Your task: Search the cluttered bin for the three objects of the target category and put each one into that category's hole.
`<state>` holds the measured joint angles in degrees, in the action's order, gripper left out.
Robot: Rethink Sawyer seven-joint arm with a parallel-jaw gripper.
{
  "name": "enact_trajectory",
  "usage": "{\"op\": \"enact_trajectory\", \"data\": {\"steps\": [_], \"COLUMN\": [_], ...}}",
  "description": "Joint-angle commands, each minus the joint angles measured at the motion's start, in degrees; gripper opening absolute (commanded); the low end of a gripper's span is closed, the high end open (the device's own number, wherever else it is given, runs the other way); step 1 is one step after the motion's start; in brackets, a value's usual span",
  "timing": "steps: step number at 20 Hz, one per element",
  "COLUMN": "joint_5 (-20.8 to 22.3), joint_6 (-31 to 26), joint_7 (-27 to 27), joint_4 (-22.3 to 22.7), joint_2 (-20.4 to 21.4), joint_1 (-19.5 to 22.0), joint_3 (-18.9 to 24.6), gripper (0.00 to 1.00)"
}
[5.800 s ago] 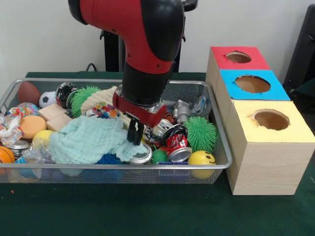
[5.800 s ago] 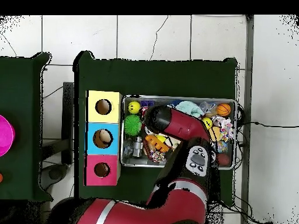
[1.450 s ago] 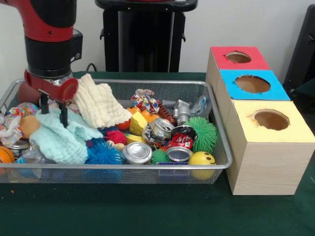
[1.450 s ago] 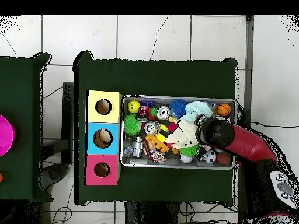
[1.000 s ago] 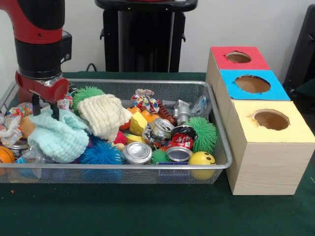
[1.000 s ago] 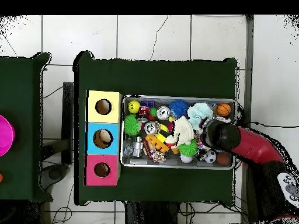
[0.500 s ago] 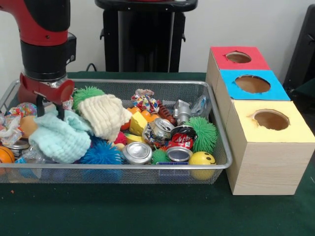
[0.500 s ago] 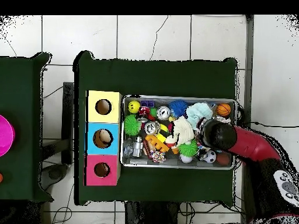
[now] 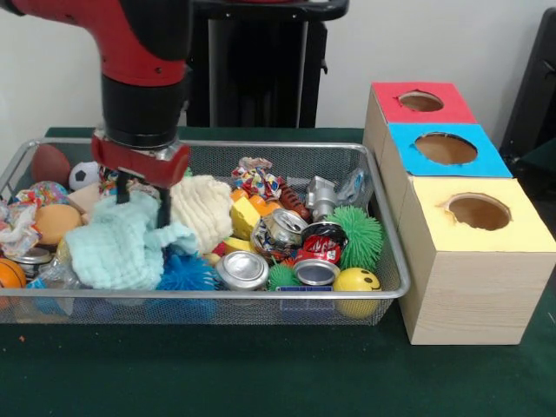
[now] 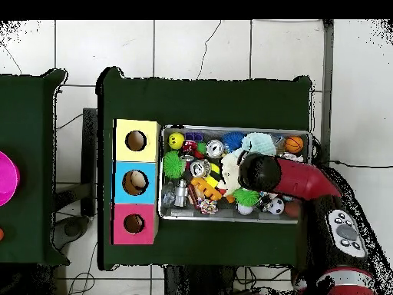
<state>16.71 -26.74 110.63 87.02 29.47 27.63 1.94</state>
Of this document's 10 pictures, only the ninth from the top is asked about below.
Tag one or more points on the small brown football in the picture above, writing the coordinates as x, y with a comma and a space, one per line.
49, 162

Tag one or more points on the black silver drink can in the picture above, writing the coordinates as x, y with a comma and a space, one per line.
320, 252

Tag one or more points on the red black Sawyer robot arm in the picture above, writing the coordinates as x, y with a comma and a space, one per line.
143, 61

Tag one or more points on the yellow smiley ball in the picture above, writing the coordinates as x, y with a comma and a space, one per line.
356, 282

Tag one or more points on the clear shallow mesh bin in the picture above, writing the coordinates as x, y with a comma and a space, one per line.
382, 295

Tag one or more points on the black stand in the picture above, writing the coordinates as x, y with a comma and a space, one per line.
534, 95

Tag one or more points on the green fuzzy toy with eyes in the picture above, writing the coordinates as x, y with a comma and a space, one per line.
363, 236

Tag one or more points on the wooden box with three holes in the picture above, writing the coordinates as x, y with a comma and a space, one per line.
469, 269

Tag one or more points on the yellow toy block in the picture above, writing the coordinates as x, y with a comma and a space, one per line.
245, 217

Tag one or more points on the brown round burger toy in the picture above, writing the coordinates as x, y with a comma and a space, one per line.
56, 223

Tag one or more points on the blue spiky ball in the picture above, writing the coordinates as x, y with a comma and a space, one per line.
187, 274

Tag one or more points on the cream waffle cloth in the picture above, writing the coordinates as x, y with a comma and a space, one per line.
204, 208

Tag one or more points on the mint green waffle cloth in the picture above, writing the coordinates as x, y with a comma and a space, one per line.
113, 252

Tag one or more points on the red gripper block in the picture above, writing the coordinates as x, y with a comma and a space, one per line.
143, 162

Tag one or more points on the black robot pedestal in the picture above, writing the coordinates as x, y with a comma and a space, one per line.
261, 69

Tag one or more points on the dark green table cloth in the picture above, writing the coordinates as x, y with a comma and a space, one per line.
261, 373

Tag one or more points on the small orange basketball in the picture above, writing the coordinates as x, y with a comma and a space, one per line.
10, 274

